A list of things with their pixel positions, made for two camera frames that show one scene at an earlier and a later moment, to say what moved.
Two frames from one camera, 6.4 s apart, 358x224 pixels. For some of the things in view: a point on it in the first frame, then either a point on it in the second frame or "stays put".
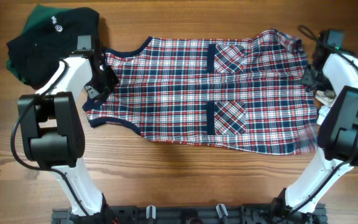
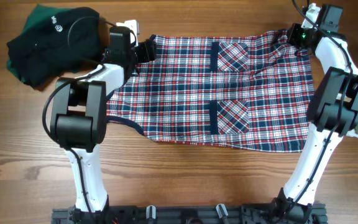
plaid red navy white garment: (243, 94) stays put
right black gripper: (307, 80) → (293, 34)
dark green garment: (40, 14) stays put
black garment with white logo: (35, 55) stays put
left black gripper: (113, 81) → (147, 50)
